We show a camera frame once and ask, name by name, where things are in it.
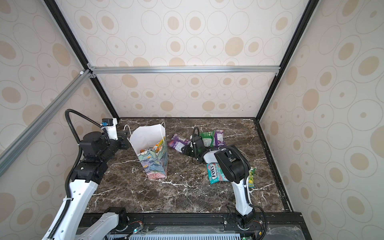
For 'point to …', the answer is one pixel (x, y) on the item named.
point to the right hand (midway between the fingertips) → (183, 149)
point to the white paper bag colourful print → (150, 142)
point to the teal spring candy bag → (215, 173)
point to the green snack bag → (210, 134)
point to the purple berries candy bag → (219, 136)
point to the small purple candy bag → (178, 142)
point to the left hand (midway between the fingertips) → (130, 128)
